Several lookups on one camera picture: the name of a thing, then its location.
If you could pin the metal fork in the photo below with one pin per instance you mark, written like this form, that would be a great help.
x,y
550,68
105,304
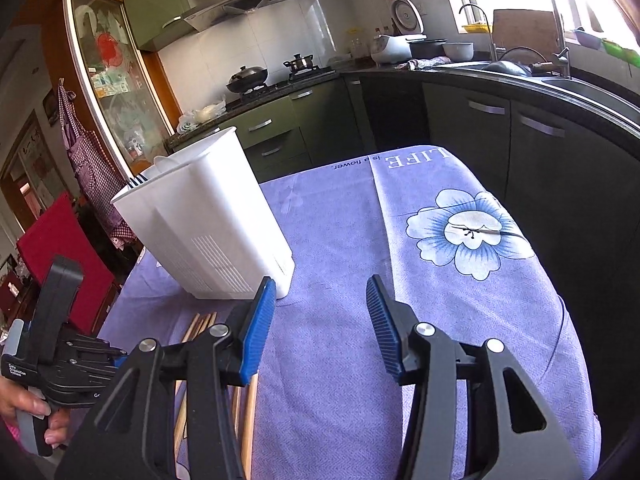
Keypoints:
x,y
137,181

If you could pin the white bowl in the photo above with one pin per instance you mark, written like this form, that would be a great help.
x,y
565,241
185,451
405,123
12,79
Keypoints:
x,y
458,50

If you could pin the green kitchen cabinets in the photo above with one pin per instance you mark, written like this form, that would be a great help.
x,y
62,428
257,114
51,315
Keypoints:
x,y
465,130
150,5

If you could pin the patterned dish rag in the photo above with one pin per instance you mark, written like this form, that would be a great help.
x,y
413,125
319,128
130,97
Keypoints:
x,y
420,64

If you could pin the person's left hand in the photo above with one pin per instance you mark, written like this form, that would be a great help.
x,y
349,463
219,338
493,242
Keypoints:
x,y
14,400

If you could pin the green plastic container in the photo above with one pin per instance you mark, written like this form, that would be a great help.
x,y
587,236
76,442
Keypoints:
x,y
620,50

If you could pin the light bamboo chopstick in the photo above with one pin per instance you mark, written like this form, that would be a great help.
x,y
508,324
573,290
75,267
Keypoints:
x,y
248,425
236,410

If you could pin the black cooker inner pot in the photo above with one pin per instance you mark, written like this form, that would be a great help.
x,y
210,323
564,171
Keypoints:
x,y
427,48

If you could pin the clear jars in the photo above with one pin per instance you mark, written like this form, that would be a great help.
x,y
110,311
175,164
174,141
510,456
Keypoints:
x,y
359,46

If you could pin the brown wooden chopstick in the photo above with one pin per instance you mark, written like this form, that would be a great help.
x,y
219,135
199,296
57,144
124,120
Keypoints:
x,y
187,331
194,326
211,320
203,323

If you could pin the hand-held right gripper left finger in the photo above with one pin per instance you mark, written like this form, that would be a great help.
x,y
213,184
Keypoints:
x,y
257,332

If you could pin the white plastic bag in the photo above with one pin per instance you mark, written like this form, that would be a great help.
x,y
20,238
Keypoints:
x,y
197,117

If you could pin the purple floral tablecloth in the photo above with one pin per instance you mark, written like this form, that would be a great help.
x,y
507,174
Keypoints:
x,y
340,240

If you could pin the black kitchen countertop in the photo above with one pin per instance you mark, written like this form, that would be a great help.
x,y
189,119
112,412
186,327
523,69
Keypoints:
x,y
505,82

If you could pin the red cushioned wooden chair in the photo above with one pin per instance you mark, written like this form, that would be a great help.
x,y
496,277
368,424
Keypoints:
x,y
60,250

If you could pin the floral glass sliding door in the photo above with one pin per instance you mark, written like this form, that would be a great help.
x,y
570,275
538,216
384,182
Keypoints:
x,y
112,85

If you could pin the small chrome faucet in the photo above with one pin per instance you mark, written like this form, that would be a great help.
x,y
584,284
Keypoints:
x,y
487,25

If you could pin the steel kitchen sink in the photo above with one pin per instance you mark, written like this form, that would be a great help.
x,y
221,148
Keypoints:
x,y
575,87

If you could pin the black wok with lid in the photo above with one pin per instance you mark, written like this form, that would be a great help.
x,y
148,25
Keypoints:
x,y
246,79

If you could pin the white rice cooker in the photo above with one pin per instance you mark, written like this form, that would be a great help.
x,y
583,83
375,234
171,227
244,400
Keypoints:
x,y
397,40

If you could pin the pink patterned clothing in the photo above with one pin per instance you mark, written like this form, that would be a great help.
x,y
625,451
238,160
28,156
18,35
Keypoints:
x,y
9,437

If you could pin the gas stove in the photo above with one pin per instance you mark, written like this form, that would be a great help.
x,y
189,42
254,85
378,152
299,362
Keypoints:
x,y
285,84

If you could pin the red checked apron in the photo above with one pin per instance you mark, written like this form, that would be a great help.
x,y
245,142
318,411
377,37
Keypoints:
x,y
87,160

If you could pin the green upper kitchen cabinets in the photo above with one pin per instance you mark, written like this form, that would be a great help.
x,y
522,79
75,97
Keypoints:
x,y
150,5

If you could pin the white plastic utensil holder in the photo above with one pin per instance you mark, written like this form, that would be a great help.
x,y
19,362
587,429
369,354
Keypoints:
x,y
210,230

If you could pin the green lower kitchen cabinets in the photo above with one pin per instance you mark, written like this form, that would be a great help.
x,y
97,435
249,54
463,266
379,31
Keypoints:
x,y
465,130

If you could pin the tall chrome faucet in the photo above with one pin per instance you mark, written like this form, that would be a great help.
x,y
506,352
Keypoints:
x,y
560,15

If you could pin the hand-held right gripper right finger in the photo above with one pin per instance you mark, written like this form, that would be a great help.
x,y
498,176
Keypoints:
x,y
384,332

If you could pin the yellow basket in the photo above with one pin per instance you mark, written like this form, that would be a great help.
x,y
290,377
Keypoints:
x,y
476,28

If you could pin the brown cutting board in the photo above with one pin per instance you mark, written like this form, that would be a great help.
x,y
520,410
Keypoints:
x,y
525,32

